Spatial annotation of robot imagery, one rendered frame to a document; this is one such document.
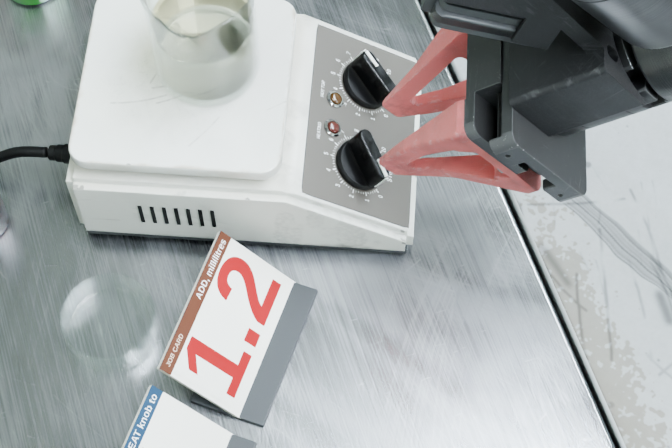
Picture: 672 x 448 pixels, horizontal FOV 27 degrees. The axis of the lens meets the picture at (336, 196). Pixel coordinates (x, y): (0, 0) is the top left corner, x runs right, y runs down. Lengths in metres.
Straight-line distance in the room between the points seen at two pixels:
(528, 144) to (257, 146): 0.19
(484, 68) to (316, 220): 0.18
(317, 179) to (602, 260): 0.18
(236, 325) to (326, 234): 0.08
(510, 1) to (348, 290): 0.29
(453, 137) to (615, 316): 0.22
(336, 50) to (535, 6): 0.27
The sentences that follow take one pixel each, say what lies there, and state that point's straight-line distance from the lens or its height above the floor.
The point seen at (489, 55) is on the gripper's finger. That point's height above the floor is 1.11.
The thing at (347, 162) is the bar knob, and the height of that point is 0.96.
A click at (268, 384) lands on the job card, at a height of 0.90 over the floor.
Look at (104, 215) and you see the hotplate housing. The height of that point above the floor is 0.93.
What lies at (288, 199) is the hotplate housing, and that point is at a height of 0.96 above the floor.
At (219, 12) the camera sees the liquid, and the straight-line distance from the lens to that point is 0.78.
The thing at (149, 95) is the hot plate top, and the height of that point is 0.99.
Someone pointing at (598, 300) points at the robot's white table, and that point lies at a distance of 0.85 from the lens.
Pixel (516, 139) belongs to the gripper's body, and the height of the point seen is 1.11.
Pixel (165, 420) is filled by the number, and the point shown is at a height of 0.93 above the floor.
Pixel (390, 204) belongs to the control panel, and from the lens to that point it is 0.82.
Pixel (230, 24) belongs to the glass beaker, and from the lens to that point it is 0.74.
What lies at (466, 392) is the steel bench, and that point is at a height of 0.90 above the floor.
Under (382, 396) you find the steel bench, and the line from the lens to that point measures 0.81.
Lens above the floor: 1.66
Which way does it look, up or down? 62 degrees down
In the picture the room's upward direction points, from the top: straight up
